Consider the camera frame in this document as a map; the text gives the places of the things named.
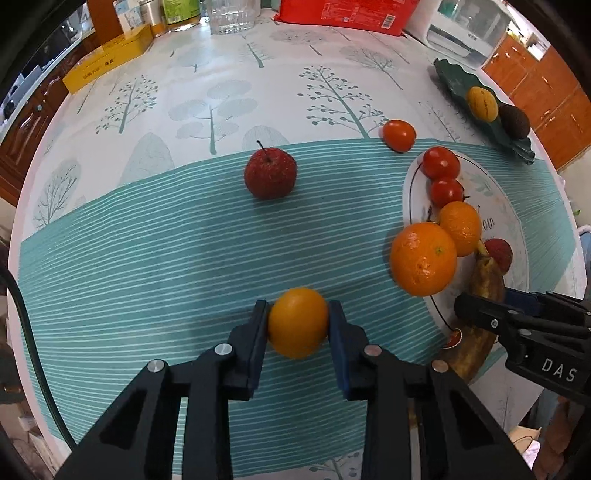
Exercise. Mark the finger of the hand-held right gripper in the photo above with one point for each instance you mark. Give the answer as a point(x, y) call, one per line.
point(480, 311)
point(521, 300)

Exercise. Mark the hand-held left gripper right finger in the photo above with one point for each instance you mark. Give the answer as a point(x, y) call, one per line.
point(337, 344)

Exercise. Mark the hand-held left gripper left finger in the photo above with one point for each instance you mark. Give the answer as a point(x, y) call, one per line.
point(258, 334)

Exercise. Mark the brown spotted banana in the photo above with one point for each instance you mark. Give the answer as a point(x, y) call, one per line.
point(487, 281)

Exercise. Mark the smooth orange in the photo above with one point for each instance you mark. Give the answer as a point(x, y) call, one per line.
point(298, 323)

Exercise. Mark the large dimpled orange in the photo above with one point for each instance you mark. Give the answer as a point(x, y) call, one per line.
point(422, 258)

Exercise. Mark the white round plate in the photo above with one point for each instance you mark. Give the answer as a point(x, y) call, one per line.
point(489, 194)

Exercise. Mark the red tomato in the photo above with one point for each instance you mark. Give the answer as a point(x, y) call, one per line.
point(447, 191)
point(441, 161)
point(399, 135)

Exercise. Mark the green leaf-shaped dish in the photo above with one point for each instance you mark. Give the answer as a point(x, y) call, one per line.
point(455, 76)

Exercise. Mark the red lychee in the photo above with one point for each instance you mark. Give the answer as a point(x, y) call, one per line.
point(501, 254)

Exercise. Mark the small orange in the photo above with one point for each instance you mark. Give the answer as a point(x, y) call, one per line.
point(461, 226)

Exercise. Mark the tree print tablecloth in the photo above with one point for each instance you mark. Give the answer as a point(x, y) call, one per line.
point(184, 254)

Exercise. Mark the red apple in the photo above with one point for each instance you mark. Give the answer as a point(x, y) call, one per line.
point(270, 170)

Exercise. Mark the dark avocado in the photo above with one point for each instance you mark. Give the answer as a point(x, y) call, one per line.
point(515, 121)

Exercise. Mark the yellow striped melon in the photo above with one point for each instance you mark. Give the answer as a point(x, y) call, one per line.
point(482, 104)

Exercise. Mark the wooden cabinet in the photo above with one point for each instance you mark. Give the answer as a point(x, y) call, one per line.
point(27, 124)
point(549, 87)

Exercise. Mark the white countertop appliance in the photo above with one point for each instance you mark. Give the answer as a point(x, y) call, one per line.
point(461, 27)

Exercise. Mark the yellow flat box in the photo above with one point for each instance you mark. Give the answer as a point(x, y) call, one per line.
point(106, 57)

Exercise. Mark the clear drinking glass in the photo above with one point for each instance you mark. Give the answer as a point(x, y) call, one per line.
point(231, 16)

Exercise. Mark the red plastic packet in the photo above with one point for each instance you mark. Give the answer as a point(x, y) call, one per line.
point(346, 11)

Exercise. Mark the green label bottle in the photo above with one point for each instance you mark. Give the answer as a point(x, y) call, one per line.
point(181, 14)

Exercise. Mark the metal can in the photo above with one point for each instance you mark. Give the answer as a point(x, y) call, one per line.
point(152, 16)

